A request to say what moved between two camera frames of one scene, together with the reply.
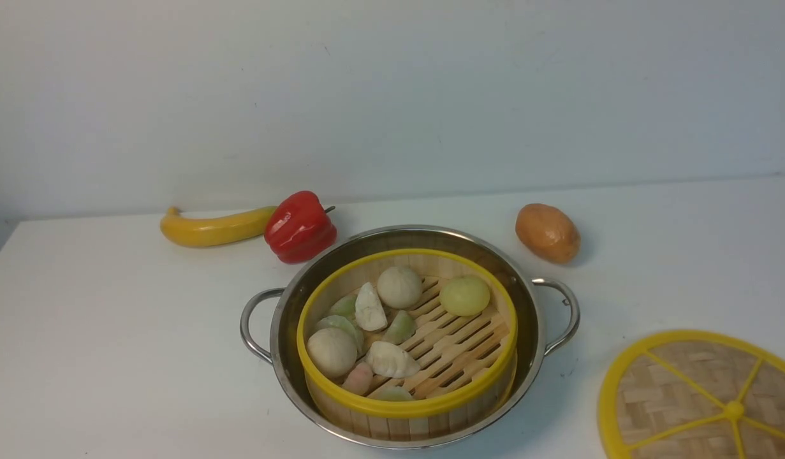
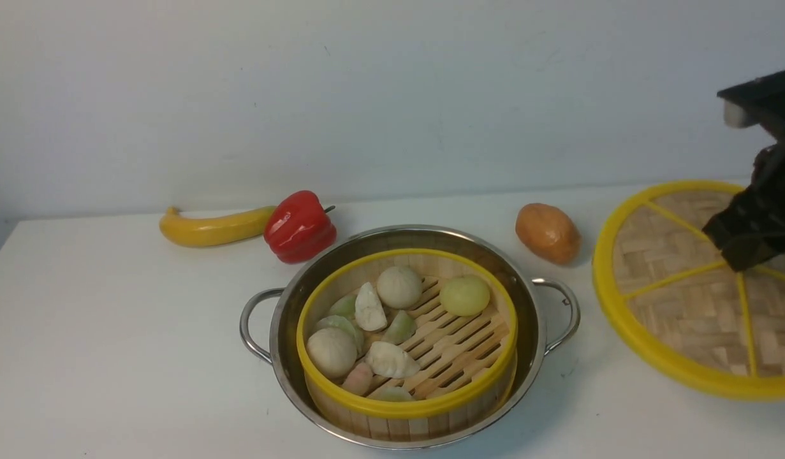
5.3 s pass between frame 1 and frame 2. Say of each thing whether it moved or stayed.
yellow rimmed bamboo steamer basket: stayed
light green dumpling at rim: stayed
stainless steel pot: stayed
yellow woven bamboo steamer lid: moved
